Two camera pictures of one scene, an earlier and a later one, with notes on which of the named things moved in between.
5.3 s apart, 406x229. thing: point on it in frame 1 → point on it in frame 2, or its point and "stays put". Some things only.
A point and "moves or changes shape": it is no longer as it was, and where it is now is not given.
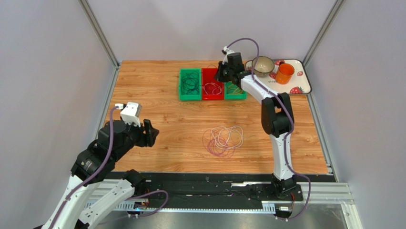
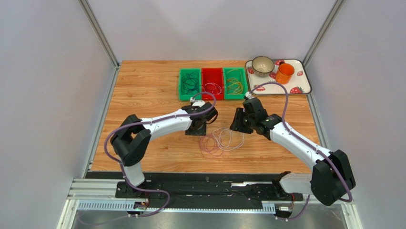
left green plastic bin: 190,84 stays put
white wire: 226,139 stays put
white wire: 212,92 stays put
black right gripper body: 222,74 → 238,120
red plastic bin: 211,89 stays put
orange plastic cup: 285,73 stays put
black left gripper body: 135,136 → 201,131
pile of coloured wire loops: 208,136 moves or changes shape
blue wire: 190,83 stays put
